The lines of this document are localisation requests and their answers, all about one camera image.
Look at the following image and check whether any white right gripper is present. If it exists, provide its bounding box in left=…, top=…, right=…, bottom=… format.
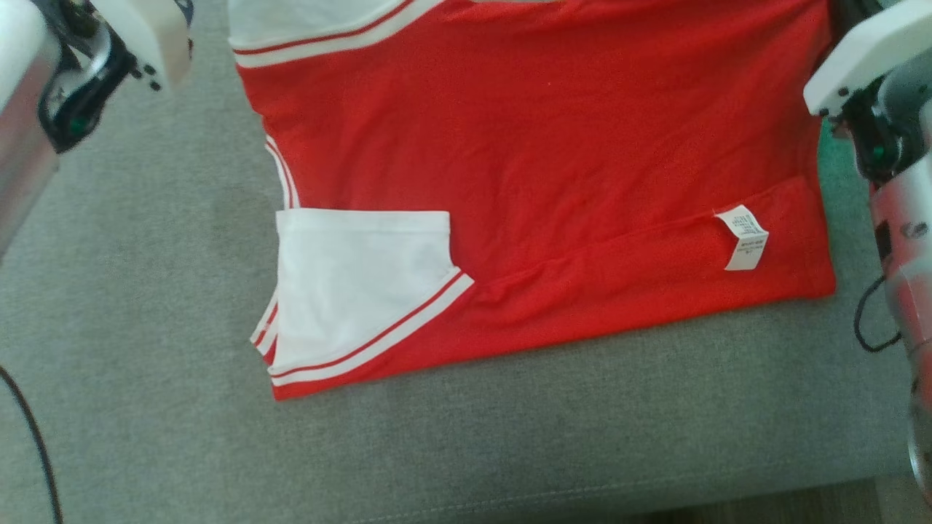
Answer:
left=803, top=0, right=932, bottom=119

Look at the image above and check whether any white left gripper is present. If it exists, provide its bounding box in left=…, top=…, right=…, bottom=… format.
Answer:
left=91, top=0, right=194, bottom=92

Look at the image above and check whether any red white jersey shirt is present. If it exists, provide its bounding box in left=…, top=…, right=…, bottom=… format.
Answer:
left=228, top=0, right=838, bottom=402

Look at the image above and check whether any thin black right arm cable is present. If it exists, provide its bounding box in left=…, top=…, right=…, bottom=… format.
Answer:
left=853, top=274, right=904, bottom=354

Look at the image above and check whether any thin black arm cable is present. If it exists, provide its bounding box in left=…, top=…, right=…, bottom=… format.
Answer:
left=0, top=364, right=63, bottom=524
left=853, top=274, right=904, bottom=354

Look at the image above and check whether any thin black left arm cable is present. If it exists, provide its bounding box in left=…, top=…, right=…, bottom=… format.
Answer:
left=0, top=364, right=63, bottom=524

